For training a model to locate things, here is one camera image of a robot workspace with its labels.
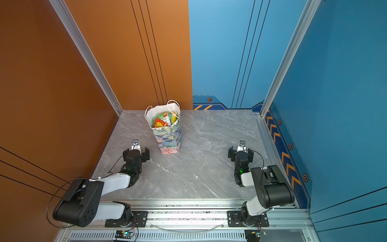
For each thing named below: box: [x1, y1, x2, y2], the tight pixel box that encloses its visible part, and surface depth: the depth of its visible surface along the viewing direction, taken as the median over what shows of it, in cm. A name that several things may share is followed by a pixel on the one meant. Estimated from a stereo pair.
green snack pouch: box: [151, 111, 169, 128], surface depth 90 cm
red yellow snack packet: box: [154, 117, 169, 128], surface depth 88 cm
